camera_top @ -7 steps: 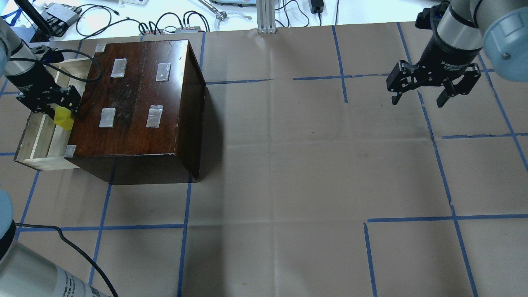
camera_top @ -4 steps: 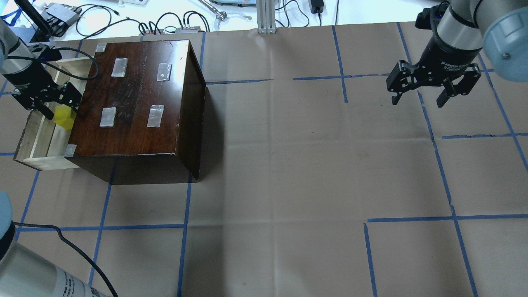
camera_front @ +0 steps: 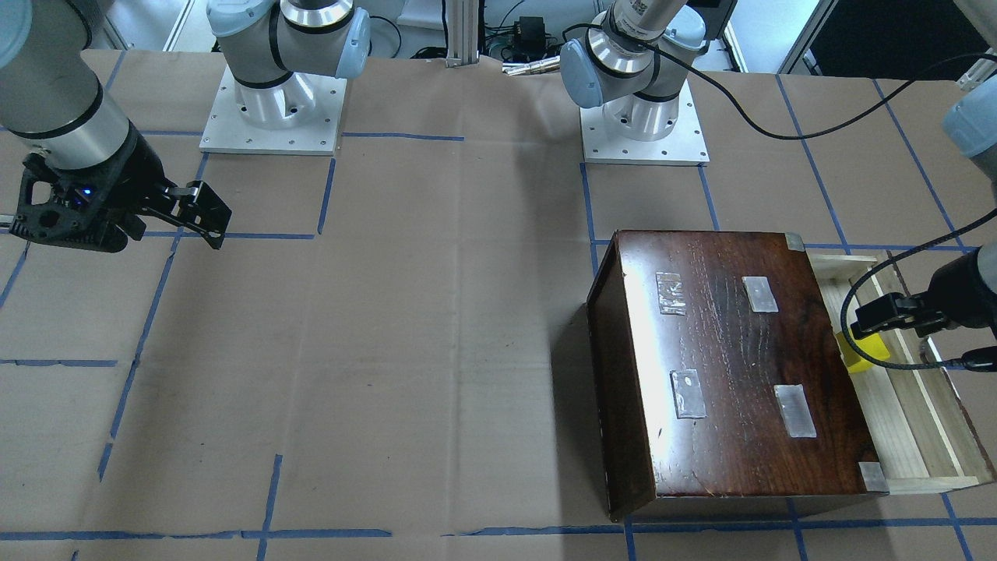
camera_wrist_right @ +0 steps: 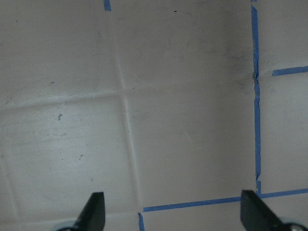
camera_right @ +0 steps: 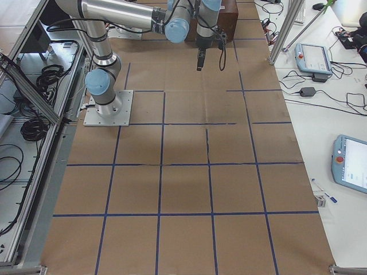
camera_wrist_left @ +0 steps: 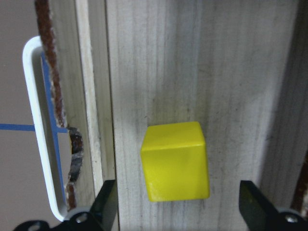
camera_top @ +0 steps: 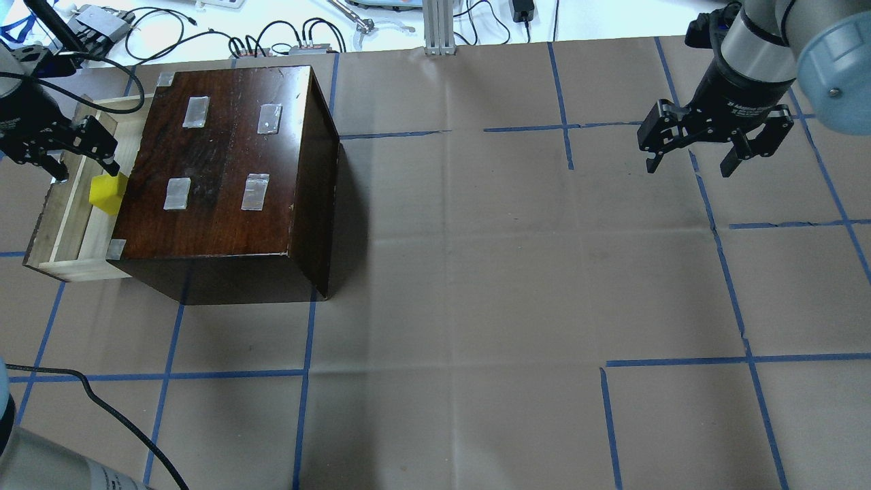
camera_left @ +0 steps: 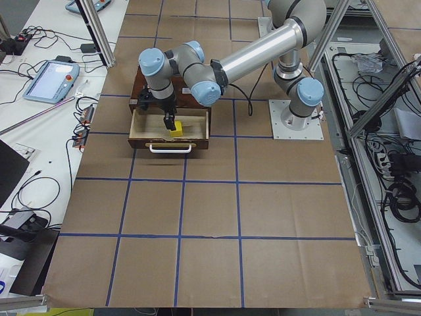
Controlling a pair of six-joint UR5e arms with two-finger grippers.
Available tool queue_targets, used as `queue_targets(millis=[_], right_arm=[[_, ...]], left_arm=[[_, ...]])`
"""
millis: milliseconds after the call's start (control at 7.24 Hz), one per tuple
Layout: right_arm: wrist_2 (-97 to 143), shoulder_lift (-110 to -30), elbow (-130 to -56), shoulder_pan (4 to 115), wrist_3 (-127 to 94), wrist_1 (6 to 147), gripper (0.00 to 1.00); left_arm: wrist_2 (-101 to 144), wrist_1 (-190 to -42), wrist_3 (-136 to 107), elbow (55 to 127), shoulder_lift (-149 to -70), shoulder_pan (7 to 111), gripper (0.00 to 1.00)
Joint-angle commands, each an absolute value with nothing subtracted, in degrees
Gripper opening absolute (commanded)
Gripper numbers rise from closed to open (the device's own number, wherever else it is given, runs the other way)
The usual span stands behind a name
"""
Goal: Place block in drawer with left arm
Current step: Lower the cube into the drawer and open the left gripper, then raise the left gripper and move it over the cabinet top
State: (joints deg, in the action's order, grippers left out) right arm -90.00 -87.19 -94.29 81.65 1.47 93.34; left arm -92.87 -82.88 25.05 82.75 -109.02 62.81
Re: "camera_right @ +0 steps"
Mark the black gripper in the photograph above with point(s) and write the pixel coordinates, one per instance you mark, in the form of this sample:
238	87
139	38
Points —
203	42

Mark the dark wooden drawer cabinet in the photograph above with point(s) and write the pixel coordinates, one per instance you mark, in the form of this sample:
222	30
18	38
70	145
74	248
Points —
227	20

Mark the black power adapter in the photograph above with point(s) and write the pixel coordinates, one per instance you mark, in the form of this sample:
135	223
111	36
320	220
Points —
307	92

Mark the far teach pendant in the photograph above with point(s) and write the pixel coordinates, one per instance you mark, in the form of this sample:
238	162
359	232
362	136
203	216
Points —
312	59

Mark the teach pendant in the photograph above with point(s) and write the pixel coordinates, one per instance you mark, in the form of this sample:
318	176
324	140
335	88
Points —
348	164
312	59

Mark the near teach pendant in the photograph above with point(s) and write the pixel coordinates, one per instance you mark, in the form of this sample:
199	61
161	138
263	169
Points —
348	164

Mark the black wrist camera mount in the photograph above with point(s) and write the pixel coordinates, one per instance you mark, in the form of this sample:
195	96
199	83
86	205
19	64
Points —
220	37

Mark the aluminium frame post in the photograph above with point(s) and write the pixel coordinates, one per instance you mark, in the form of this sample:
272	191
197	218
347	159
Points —
284	31

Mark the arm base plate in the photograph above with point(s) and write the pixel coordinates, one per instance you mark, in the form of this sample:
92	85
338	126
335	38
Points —
117	113

